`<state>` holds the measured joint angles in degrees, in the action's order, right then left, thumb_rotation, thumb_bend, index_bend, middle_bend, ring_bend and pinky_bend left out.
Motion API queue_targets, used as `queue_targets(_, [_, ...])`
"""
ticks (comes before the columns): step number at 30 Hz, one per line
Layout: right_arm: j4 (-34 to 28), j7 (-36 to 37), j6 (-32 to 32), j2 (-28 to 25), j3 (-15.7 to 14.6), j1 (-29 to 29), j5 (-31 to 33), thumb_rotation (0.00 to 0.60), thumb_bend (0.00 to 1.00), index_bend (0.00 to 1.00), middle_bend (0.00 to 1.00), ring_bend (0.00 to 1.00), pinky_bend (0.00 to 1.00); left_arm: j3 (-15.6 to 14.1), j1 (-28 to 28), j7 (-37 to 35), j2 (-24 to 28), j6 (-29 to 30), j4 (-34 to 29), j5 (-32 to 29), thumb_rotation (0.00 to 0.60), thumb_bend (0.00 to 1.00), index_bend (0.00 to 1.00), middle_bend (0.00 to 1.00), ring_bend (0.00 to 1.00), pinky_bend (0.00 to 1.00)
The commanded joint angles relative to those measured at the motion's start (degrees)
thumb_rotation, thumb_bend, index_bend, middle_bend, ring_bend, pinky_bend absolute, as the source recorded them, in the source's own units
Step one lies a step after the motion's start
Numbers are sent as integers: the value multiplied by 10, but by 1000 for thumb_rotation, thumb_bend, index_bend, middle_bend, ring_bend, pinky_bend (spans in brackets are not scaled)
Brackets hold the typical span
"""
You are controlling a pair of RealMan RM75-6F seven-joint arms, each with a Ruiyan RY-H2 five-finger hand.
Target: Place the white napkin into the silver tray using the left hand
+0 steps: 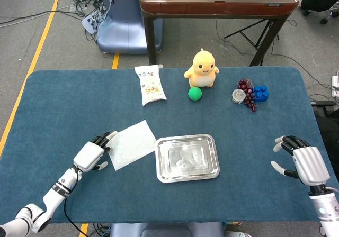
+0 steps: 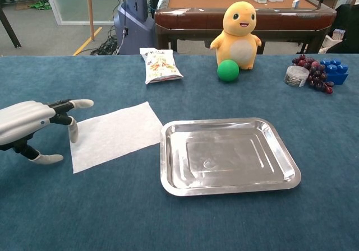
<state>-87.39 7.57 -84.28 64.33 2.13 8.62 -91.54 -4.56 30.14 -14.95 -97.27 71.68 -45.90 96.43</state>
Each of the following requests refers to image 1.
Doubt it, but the silver metal tray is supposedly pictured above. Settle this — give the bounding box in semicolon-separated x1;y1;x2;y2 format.
155;133;221;184

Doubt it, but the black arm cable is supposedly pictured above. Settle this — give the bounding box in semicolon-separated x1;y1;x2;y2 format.
63;168;90;237

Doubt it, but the yellow floor tape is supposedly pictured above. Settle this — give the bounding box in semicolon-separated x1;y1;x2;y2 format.
0;0;66;156

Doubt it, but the blue toy brick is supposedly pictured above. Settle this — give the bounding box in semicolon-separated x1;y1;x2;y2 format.
253;84;270;103

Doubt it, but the clear jar of screws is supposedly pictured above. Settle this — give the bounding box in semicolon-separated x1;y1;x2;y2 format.
230;88;246;105

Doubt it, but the white snack bag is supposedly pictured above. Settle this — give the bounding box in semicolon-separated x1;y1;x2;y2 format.
134;64;167;107

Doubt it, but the green ball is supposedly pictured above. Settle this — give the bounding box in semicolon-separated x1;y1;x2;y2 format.
188;86;203;101

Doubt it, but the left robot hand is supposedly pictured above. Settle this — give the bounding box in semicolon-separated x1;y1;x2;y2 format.
73;131;119;173

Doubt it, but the brown mahjong table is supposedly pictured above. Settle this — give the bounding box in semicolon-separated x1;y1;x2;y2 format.
139;0;300;67

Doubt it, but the purple grape bunch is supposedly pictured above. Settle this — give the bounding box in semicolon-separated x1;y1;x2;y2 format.
237;78;258;113

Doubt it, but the white power strip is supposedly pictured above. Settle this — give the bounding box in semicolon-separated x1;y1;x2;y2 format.
331;75;339;98
81;8;106;35

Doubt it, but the yellow plush toy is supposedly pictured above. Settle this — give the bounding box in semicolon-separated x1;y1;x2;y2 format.
184;48;220;88

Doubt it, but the blue table cloth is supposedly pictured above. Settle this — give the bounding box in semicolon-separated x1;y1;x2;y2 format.
0;66;329;224

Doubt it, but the blue grey robot torso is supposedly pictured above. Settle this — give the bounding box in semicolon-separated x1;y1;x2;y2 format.
110;222;226;237

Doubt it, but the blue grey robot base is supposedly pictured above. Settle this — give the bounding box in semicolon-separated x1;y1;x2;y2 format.
96;0;164;54

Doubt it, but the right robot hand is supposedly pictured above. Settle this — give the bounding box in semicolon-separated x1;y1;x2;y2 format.
270;135;331;187

